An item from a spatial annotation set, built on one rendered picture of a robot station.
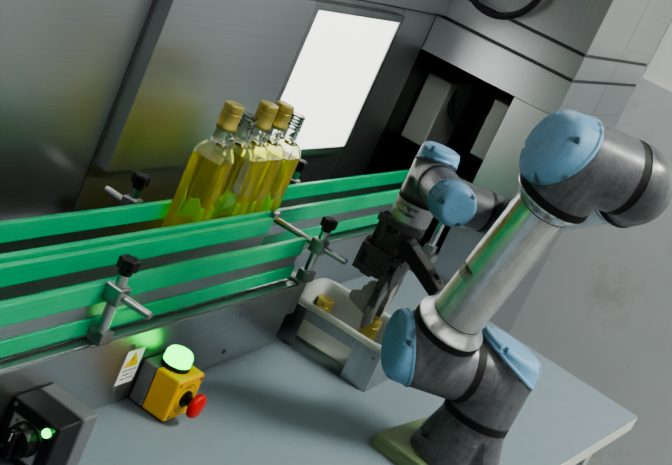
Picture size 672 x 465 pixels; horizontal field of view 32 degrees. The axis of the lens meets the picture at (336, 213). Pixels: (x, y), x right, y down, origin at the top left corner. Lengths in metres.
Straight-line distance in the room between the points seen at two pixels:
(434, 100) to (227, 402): 1.35
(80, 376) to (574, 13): 1.59
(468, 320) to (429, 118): 1.29
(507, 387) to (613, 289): 2.51
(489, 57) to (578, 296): 1.76
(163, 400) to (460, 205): 0.60
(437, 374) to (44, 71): 0.75
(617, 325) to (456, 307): 2.63
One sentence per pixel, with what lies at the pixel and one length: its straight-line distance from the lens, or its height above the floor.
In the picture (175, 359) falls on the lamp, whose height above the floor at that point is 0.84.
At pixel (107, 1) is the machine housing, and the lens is 1.82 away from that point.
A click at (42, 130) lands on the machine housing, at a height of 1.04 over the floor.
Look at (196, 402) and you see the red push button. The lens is 1.76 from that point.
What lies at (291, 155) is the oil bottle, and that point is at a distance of 2.14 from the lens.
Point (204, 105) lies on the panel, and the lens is 2.11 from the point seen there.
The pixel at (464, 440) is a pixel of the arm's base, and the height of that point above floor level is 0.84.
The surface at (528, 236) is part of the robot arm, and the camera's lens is 1.74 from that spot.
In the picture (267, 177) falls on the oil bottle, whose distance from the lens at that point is 2.10.
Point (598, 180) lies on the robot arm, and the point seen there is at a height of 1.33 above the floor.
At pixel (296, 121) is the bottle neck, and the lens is 2.14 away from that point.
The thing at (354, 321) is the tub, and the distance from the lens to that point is 2.32.
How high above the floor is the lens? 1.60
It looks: 16 degrees down
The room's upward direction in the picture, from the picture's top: 24 degrees clockwise
